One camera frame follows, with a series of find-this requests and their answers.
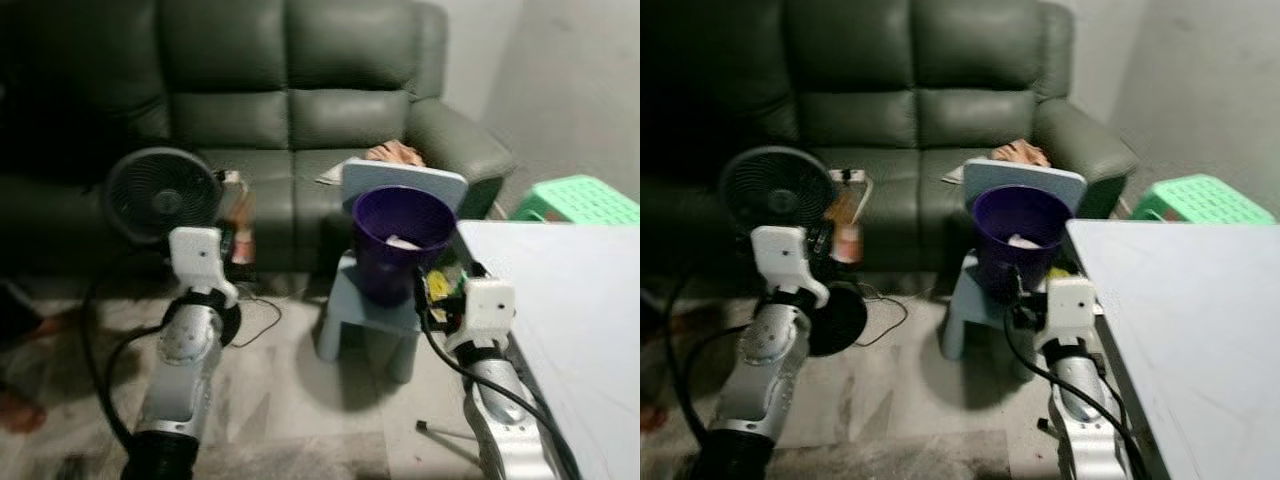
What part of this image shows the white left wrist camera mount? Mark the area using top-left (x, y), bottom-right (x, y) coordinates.
top-left (167, 226), bottom-right (239, 308)
top-left (750, 225), bottom-right (831, 308)

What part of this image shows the green plastic stool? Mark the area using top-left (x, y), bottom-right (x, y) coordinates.
top-left (1130, 174), bottom-right (1279, 225)
top-left (508, 175), bottom-right (641, 225)

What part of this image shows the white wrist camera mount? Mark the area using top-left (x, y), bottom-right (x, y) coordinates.
top-left (447, 277), bottom-right (516, 351)
top-left (167, 226), bottom-right (239, 308)
top-left (750, 225), bottom-right (831, 308)
top-left (1037, 276), bottom-right (1098, 349)

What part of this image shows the light blue plastic chair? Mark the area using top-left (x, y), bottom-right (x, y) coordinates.
top-left (940, 157), bottom-right (1089, 361)
top-left (315, 157), bottom-right (469, 386)

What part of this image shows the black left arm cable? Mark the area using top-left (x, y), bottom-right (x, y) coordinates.
top-left (665, 275), bottom-right (751, 451)
top-left (78, 265), bottom-right (166, 451)

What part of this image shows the purple plastic rubbish bin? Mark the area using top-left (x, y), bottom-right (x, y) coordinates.
top-left (351, 186), bottom-right (459, 308)
top-left (972, 185), bottom-right (1075, 301)

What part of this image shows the orange bottle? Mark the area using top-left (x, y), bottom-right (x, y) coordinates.
top-left (228, 185), bottom-right (256, 266)
top-left (835, 185), bottom-right (866, 263)

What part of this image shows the dark green leather sofa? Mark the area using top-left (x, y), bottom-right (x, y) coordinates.
top-left (640, 0), bottom-right (1141, 276)
top-left (0, 0), bottom-right (516, 276)

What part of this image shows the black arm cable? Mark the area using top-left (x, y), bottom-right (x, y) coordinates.
top-left (78, 265), bottom-right (166, 451)
top-left (1003, 290), bottom-right (1151, 480)
top-left (665, 275), bottom-right (751, 451)
top-left (413, 265), bottom-right (581, 480)

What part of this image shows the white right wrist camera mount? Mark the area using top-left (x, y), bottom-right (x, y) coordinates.
top-left (1037, 276), bottom-right (1098, 349)
top-left (447, 277), bottom-right (516, 351)

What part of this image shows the thin black floor cable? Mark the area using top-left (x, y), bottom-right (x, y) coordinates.
top-left (235, 290), bottom-right (284, 349)
top-left (865, 293), bottom-right (909, 346)

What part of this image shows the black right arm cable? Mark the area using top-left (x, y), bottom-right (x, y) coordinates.
top-left (1003, 290), bottom-right (1151, 480)
top-left (413, 265), bottom-right (581, 480)

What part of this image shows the orange striped plush item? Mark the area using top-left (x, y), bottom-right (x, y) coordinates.
top-left (365, 142), bottom-right (426, 167)
top-left (990, 140), bottom-right (1051, 167)

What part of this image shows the black floor fan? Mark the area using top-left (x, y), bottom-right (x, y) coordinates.
top-left (103, 147), bottom-right (243, 346)
top-left (718, 146), bottom-right (869, 358)

